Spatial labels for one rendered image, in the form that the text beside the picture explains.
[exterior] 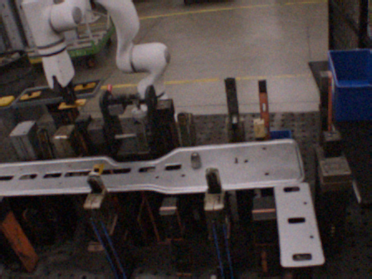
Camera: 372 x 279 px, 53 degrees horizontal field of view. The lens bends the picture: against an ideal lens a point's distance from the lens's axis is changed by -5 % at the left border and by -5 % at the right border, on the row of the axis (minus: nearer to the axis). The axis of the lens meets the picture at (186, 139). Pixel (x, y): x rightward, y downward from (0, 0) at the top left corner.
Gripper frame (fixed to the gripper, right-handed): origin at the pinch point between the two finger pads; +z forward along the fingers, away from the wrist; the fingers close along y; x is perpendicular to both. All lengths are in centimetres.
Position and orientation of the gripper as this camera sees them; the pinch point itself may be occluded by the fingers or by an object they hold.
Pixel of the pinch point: (70, 97)
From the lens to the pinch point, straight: 122.8
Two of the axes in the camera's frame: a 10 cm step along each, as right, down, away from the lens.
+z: 1.8, 8.3, 5.3
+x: 9.8, -1.0, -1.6
